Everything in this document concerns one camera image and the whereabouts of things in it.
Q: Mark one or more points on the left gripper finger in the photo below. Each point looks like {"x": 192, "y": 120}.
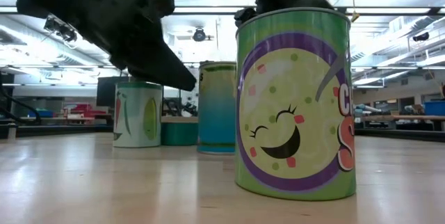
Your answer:
{"x": 153, "y": 46}
{"x": 163, "y": 74}

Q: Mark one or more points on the small blue tray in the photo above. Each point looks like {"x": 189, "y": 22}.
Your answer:
{"x": 41, "y": 113}

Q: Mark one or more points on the black ceiling device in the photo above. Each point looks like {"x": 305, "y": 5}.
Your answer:
{"x": 421, "y": 37}

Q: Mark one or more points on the black overhead frame bar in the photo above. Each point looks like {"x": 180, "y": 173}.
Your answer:
{"x": 342, "y": 9}

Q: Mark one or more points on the green chicken soup can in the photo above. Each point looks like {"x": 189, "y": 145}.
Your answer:
{"x": 295, "y": 112}

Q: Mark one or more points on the black monitor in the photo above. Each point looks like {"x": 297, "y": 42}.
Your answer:
{"x": 104, "y": 92}

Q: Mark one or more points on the black rail camera cluster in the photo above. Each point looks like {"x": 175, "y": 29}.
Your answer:
{"x": 60, "y": 29}

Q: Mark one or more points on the blue cherries can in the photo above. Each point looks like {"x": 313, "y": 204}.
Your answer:
{"x": 217, "y": 112}

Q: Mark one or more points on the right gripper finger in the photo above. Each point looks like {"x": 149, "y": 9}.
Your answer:
{"x": 245, "y": 16}

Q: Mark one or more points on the blue plastic bin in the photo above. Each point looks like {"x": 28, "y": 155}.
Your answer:
{"x": 434, "y": 108}

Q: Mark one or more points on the black background robot arm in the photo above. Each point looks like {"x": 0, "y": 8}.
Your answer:
{"x": 180, "y": 107}

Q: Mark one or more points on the background wooden table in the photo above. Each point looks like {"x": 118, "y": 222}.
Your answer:
{"x": 403, "y": 117}

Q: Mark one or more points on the white vegetables can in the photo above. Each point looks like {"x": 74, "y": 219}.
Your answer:
{"x": 139, "y": 116}

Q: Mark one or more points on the red plastic bins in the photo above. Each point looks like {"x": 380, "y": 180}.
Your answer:
{"x": 83, "y": 110}

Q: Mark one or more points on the black round ceiling camera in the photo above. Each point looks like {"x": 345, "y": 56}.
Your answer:
{"x": 199, "y": 35}

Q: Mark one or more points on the black table edge rail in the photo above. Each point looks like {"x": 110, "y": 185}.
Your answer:
{"x": 400, "y": 134}

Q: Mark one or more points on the grey background robot arm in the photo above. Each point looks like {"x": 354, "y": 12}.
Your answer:
{"x": 366, "y": 109}

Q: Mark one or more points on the short teal can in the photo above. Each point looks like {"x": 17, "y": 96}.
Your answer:
{"x": 179, "y": 134}

